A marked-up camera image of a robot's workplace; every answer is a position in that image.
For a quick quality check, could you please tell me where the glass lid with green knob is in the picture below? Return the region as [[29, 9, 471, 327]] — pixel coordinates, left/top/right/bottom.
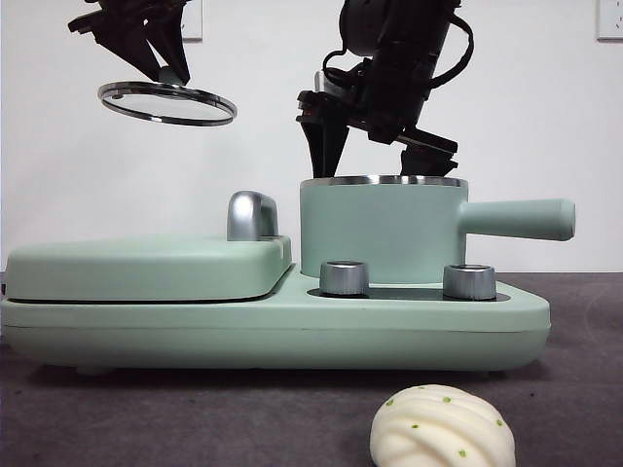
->
[[95, 67, 239, 128]]

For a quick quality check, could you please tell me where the pleated bun with green specks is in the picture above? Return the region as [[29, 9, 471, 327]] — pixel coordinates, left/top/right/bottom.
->
[[369, 382, 517, 467]]

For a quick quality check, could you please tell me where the silver control knob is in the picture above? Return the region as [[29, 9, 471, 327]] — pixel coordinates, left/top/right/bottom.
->
[[441, 264, 497, 301], [318, 261, 370, 298]]

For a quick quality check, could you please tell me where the mint green breakfast machine base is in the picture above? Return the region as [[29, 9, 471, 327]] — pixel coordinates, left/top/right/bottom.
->
[[0, 262, 552, 379]]

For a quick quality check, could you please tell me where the mint green hinged griddle lid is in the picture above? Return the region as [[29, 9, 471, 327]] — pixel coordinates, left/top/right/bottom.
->
[[5, 233, 294, 305]]

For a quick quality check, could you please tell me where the white wall socket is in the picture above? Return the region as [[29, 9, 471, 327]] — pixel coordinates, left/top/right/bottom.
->
[[596, 0, 623, 41], [179, 0, 203, 42]]

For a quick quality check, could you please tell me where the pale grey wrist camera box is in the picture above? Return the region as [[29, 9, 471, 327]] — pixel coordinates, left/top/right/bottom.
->
[[313, 70, 351, 101]]

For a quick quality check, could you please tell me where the mint green pot with handle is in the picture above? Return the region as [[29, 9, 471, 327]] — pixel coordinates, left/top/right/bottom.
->
[[298, 173, 577, 287]]

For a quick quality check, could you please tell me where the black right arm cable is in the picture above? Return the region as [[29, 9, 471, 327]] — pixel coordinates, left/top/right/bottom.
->
[[435, 13, 476, 92]]

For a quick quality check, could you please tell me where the silver griddle lid handle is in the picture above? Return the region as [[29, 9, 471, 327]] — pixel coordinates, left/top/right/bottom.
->
[[226, 191, 280, 243]]

